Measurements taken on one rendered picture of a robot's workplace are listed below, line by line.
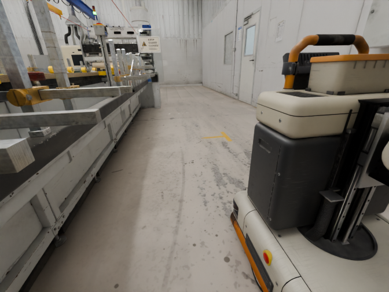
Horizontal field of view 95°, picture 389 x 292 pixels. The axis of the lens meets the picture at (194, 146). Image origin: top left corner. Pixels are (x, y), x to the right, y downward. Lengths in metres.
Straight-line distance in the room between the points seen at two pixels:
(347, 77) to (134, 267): 1.17
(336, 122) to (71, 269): 1.30
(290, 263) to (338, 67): 0.65
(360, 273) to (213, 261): 0.58
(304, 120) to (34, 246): 1.23
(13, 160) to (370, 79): 0.86
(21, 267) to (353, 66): 1.42
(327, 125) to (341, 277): 0.49
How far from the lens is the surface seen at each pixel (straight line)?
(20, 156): 0.28
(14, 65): 0.79
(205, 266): 1.07
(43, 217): 1.23
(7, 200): 0.72
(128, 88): 0.97
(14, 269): 1.16
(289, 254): 0.82
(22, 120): 0.56
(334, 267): 0.86
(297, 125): 0.61
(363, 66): 0.78
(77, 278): 1.20
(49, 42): 1.02
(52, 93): 0.80
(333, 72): 0.74
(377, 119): 0.71
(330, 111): 0.67
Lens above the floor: 0.90
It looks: 23 degrees down
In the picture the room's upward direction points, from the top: 2 degrees counter-clockwise
